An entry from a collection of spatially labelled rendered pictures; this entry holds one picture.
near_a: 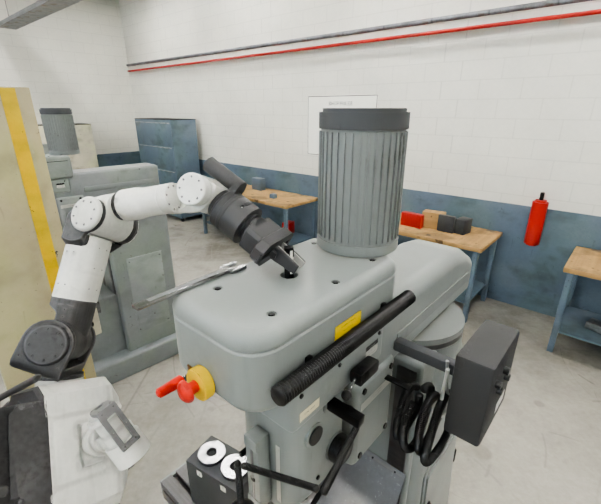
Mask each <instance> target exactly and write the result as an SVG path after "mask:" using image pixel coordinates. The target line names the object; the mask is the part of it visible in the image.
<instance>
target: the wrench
mask: <svg viewBox="0 0 601 504"><path fill-rule="evenodd" d="M235 265H236V261H232V262H229V263H227V264H224V265H223V266H220V269H219V270H216V271H214V272H211V273H209V274H206V275H204V276H201V277H199V278H196V279H194V280H191V281H189V282H186V283H184V284H181V285H179V286H176V287H174V288H171V289H169V290H167V291H164V292H162V293H159V294H157V295H154V296H152V297H149V298H147V299H144V300H142V301H139V302H137V303H134V304H132V308H134V309H135V310H137V311H139V310H142V309H144V308H146V307H149V306H151V305H153V304H156V303H158V302H161V301H163V300H165V299H168V298H170V297H172V296H175V295H177V294H180V293H182V292H184V291H187V290H189V289H191V288H194V287H196V286H199V285H201V284H203V283H206V282H208V281H210V280H213V279H215V278H218V277H220V276H222V275H225V274H227V273H231V274H233V273H235V272H239V271H241V270H243V269H246V268H247V267H246V265H245V264H242V265H239V266H237V267H235V268H233V269H232V268H231V267H233V266H235Z"/></svg>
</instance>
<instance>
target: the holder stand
mask: <svg viewBox="0 0 601 504"><path fill-rule="evenodd" d="M238 452H239V451H238V450H237V449H235V448H233V447H231V446H229V445H228V444H226V443H224V442H222V441H221V440H219V439H217V438H215V437H213V436H210V437H209V438H208V439H207V440H206V441H205V442H204V443H203V444H202V445H201V446H200V447H199V448H198V449H197V450H196V451H195V452H194V453H193V454H192V455H191V456H190V457H189V458H188V459H187V460H186V464H187V471H188V478H189V485H190V492H191V499H192V501H194V502H195V503H197V504H231V503H232V502H233V501H235V500H236V499H237V492H236V480H235V469H234V462H235V460H236V459H240V460H241V463H242V462H247V455H245V456H244V457H242V458H241V457H240V456H239V454H238ZM242 478H243V490H244V498H248V492H249V485H248V471H247V470H246V471H245V470H242Z"/></svg>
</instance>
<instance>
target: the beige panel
mask: <svg viewBox="0 0 601 504"><path fill-rule="evenodd" d="M62 232H63V231H62V226H61V222H60V218H59V213H58V209H57V205H56V200H55V196H54V192H53V188H52V183H51V179H50V175H49V170H48V166H47V162H46V158H45V153H44V149H43V145H42V140H41V136H40V132H39V128H38V123H37V119H36V115H35V110H34V106H33V102H32V98H31V93H30V89H29V88H28V87H5V86H0V373H1V376H2V378H3V381H4V384H5V387H6V390H9V389H10V388H12V387H14V386H16V385H18V384H20V383H21V382H23V381H25V380H27V379H29V378H31V377H33V376H34V375H35V374H32V373H29V372H26V371H23V370H20V369H17V368H14V367H11V366H10V365H9V363H10V359H11V357H12V355H13V353H14V351H15V349H16V347H17V345H18V343H19V341H20V339H21V337H22V335H23V334H24V332H25V331H26V330H27V329H28V328H29V327H30V326H31V325H33V324H35V323H37V322H39V321H42V320H52V319H53V320H54V318H55V315H56V312H55V310H54V309H53V308H52V307H51V306H50V305H49V303H50V300H51V296H52V293H53V289H54V285H55V282H56V278H57V274H58V271H59V267H60V263H61V260H62V256H63V252H64V249H65V245H66V244H65V243H64V241H63V240H62V238H61V236H62Z"/></svg>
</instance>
